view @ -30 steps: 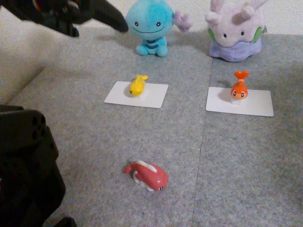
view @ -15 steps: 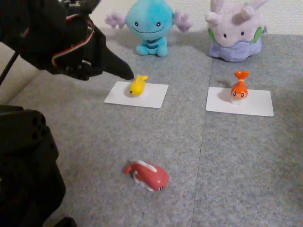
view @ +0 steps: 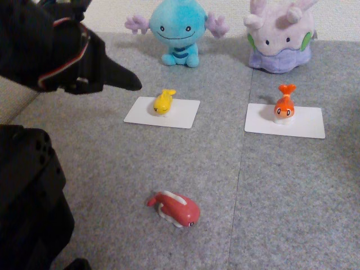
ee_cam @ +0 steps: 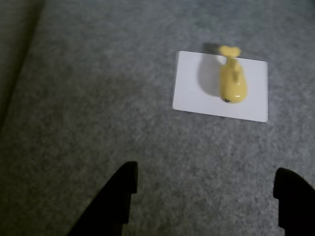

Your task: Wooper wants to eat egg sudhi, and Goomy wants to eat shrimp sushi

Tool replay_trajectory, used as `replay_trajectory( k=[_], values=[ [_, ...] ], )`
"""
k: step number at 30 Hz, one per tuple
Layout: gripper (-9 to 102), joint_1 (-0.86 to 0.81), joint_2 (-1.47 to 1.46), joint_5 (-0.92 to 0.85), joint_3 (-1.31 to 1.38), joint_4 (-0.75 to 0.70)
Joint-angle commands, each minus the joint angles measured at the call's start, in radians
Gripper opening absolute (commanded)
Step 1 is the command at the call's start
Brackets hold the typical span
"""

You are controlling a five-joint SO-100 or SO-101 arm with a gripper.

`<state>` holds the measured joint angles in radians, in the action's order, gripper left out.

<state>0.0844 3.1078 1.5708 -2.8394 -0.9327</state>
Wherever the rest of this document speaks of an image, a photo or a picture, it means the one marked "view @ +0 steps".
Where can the yellow egg sushi fish figure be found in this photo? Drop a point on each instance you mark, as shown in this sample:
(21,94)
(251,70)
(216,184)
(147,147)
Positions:
(162,104)

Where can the blue Wooper plush toy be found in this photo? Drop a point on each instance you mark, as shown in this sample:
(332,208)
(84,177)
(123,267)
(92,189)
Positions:
(177,25)

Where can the orange shrimp sushi fish figure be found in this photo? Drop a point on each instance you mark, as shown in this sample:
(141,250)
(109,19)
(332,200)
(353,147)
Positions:
(284,108)

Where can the red tuna sushi fish figure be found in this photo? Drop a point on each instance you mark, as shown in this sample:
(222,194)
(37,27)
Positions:
(180,211)

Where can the pale purple Goomy plush toy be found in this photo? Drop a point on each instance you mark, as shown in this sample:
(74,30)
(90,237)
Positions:
(281,36)

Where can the white plastic card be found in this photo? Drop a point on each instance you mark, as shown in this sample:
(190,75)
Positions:
(309,123)
(185,112)

